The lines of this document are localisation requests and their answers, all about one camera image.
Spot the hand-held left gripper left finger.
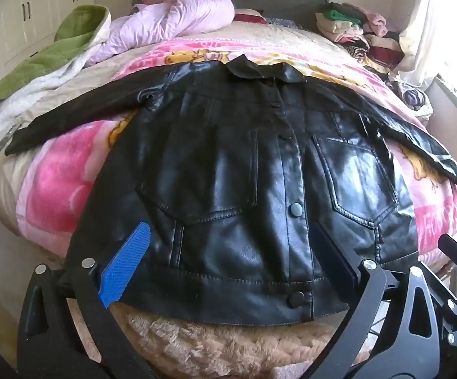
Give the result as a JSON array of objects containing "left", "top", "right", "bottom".
[{"left": 16, "top": 222, "right": 159, "bottom": 379}]

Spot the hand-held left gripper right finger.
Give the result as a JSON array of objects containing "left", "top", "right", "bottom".
[{"left": 303, "top": 220, "right": 450, "bottom": 379}]

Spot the black leather jacket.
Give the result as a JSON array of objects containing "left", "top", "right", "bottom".
[{"left": 4, "top": 54, "right": 457, "bottom": 326}]

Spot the pile of folded clothes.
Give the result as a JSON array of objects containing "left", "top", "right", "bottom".
[{"left": 315, "top": 2, "right": 405, "bottom": 75}]

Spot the pink printed blanket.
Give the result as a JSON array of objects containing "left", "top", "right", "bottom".
[{"left": 15, "top": 37, "right": 457, "bottom": 257}]

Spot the purple patterned cloth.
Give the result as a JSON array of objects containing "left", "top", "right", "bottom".
[{"left": 386, "top": 79, "right": 434, "bottom": 123}]

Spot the green fleece blanket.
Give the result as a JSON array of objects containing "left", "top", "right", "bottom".
[{"left": 0, "top": 4, "right": 112, "bottom": 133}]

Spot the white curtain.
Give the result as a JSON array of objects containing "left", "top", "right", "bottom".
[{"left": 388, "top": 0, "right": 457, "bottom": 87}]

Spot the lilac duvet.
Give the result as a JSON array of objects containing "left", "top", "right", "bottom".
[{"left": 86, "top": 0, "right": 236, "bottom": 68}]

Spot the dark red cloth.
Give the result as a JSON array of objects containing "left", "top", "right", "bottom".
[{"left": 234, "top": 13, "right": 268, "bottom": 25}]

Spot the white wardrobe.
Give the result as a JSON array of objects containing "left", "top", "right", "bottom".
[{"left": 0, "top": 0, "right": 95, "bottom": 68}]

